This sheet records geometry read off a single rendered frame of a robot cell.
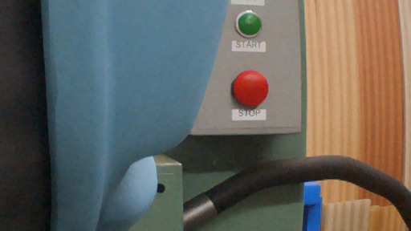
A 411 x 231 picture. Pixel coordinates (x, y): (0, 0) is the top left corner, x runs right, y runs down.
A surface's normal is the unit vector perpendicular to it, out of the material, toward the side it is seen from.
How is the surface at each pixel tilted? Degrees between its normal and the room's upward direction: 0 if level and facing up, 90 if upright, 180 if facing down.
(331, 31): 87
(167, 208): 90
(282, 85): 90
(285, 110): 90
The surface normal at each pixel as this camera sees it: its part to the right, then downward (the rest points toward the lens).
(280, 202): 0.23, 0.05
